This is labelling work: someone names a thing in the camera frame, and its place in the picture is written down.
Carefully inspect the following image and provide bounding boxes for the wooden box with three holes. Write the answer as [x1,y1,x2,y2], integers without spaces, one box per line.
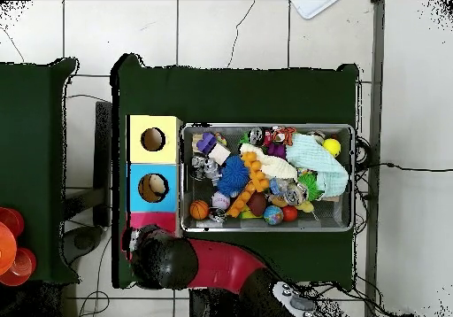
[126,114,184,258]

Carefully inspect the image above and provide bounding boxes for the black cable with connector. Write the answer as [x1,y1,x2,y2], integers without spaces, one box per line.
[367,161,453,173]

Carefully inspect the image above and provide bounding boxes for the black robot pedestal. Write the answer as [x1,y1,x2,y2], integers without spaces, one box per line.
[188,288,249,317]

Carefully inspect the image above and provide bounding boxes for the grey metal rail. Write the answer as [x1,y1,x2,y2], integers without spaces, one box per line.
[364,0,386,317]

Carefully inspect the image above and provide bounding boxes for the white baseball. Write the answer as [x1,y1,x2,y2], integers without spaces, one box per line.
[211,191,232,211]

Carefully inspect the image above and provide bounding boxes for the white tray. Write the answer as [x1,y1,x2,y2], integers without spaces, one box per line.
[289,0,339,20]

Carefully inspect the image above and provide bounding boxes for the orange striped tiger plush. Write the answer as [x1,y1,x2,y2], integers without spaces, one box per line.
[270,126,297,147]

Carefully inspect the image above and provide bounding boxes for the cream knitted cloth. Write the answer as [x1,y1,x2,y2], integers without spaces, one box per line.
[239,143,298,181]

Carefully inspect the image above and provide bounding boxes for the mint green cloth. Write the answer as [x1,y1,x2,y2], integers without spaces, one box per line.
[285,132,349,198]

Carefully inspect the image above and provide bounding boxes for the blue spiky ball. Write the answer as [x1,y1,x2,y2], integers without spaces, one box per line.
[216,154,251,198]

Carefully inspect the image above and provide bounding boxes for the yellow ball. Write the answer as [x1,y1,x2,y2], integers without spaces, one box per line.
[322,138,342,158]

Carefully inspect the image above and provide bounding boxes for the red black soda can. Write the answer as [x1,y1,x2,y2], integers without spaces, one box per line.
[248,127,266,147]

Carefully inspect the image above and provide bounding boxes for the dark green table cloth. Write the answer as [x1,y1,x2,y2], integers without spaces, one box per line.
[110,52,360,290]

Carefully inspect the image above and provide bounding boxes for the green covered side table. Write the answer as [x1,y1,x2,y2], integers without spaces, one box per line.
[0,57,81,286]

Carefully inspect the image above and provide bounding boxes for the wooden cube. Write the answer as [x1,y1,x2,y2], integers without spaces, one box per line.
[208,142,232,166]

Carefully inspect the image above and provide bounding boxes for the orange basketball toy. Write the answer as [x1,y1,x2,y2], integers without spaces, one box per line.
[189,198,211,221]

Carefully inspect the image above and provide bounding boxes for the silver mesh bin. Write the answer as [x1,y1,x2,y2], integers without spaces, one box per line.
[180,122,356,233]

